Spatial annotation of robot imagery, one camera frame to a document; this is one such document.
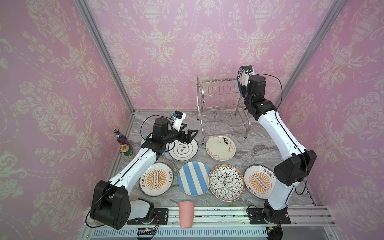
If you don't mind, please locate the black white flower pattern plate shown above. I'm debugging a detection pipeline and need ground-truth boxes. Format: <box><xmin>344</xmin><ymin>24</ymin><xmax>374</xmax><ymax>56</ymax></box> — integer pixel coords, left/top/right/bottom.
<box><xmin>209</xmin><ymin>165</ymin><xmax>246</xmax><ymax>202</ymax></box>

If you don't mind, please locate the pink cup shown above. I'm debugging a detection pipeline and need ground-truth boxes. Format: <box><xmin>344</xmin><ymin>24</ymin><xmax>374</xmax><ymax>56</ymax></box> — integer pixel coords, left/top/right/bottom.
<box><xmin>179</xmin><ymin>202</ymin><xmax>195</xmax><ymax>229</ymax></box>

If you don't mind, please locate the blue cream striped plate front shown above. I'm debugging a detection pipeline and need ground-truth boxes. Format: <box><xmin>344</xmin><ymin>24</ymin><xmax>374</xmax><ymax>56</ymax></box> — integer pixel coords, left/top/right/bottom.
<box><xmin>178</xmin><ymin>162</ymin><xmax>211</xmax><ymax>197</ymax></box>

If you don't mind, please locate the cream floral painted plate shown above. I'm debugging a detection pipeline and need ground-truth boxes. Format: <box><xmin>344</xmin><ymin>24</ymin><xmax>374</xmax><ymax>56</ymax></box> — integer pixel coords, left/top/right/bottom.
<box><xmin>206</xmin><ymin>136</ymin><xmax>236</xmax><ymax>161</ymax></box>

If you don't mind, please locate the green red rimmed white plate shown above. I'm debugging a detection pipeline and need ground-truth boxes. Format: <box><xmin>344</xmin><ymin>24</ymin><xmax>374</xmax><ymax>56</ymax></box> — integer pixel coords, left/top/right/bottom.
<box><xmin>237</xmin><ymin>65</ymin><xmax>254</xmax><ymax>98</ymax></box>

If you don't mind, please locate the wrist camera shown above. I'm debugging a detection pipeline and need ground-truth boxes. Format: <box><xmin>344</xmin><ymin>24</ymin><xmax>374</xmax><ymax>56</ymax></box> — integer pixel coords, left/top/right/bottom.
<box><xmin>240</xmin><ymin>65</ymin><xmax>255</xmax><ymax>87</ymax></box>
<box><xmin>172</xmin><ymin>111</ymin><xmax>187</xmax><ymax>132</ymax></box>

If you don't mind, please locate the orange sunburst plate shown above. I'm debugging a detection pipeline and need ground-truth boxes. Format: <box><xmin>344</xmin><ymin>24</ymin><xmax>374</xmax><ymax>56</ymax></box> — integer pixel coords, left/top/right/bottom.
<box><xmin>244</xmin><ymin>165</ymin><xmax>277</xmax><ymax>200</ymax></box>
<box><xmin>139</xmin><ymin>163</ymin><xmax>174</xmax><ymax>197</ymax></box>

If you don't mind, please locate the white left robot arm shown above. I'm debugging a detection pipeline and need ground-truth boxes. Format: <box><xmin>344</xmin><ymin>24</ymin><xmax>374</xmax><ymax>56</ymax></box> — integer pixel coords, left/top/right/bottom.
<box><xmin>86</xmin><ymin>111</ymin><xmax>198</xmax><ymax>230</ymax></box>

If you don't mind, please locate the stainless steel dish rack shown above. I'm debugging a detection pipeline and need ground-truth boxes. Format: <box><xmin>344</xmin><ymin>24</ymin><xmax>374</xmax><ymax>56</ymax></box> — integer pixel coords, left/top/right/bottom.
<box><xmin>197</xmin><ymin>78</ymin><xmax>251</xmax><ymax>145</ymax></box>

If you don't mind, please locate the orange sunburst plate left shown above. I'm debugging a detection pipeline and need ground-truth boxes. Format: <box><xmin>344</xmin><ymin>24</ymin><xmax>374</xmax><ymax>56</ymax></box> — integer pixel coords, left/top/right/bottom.
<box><xmin>139</xmin><ymin>163</ymin><xmax>174</xmax><ymax>197</ymax></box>

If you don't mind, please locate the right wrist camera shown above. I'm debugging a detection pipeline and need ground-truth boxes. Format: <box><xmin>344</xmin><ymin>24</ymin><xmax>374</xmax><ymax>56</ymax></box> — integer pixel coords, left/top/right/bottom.
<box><xmin>240</xmin><ymin>65</ymin><xmax>255</xmax><ymax>87</ymax></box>

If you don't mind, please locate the green drink can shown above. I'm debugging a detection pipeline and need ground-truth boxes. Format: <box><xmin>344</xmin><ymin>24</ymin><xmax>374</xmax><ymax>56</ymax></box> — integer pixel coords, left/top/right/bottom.
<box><xmin>119</xmin><ymin>145</ymin><xmax>133</xmax><ymax>157</ymax></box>

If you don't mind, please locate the orange sunburst plate right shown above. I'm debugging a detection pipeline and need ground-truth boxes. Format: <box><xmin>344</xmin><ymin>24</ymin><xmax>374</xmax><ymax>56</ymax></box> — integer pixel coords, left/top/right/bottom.
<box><xmin>244</xmin><ymin>165</ymin><xmax>277</xmax><ymax>200</ymax></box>

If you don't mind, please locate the purple drink bottle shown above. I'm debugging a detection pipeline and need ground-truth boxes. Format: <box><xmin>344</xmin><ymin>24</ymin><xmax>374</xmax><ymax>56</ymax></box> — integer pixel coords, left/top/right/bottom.
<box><xmin>114</xmin><ymin>129</ymin><xmax>131</xmax><ymax>146</ymax></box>

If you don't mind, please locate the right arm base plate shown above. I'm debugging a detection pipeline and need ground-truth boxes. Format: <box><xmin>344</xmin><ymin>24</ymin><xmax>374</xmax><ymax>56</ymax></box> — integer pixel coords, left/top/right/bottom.
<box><xmin>246</xmin><ymin>206</ymin><xmax>291</xmax><ymax>225</ymax></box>

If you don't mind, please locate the aluminium front rail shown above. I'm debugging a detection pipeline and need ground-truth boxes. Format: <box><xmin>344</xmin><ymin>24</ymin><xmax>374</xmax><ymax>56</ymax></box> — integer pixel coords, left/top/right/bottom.
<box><xmin>78</xmin><ymin>206</ymin><xmax>342</xmax><ymax>240</ymax></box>

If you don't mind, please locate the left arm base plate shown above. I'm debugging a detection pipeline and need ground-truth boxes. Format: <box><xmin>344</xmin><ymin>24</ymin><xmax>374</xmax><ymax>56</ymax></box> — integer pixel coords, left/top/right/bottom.
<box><xmin>127</xmin><ymin>208</ymin><xmax>169</xmax><ymax>225</ymax></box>

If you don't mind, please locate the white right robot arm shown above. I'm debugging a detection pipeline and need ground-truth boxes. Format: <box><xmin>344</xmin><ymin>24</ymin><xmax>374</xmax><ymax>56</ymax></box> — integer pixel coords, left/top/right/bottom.
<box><xmin>242</xmin><ymin>75</ymin><xmax>317</xmax><ymax>211</ymax></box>

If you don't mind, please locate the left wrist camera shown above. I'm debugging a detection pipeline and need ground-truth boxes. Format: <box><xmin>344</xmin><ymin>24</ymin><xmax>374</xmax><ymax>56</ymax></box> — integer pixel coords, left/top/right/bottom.
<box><xmin>172</xmin><ymin>111</ymin><xmax>187</xmax><ymax>132</ymax></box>

